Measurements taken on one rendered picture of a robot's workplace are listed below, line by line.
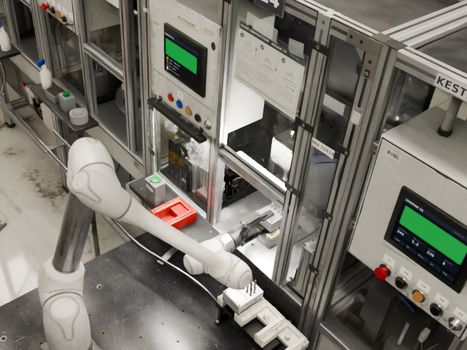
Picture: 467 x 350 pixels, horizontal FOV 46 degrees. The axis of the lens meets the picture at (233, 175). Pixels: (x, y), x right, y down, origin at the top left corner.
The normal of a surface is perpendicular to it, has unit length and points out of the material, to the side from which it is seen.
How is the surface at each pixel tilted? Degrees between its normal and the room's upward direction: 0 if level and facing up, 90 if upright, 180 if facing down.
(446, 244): 90
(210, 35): 90
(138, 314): 0
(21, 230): 0
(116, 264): 0
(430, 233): 90
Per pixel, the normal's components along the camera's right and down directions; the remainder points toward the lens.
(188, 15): -0.76, 0.37
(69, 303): 0.07, -0.66
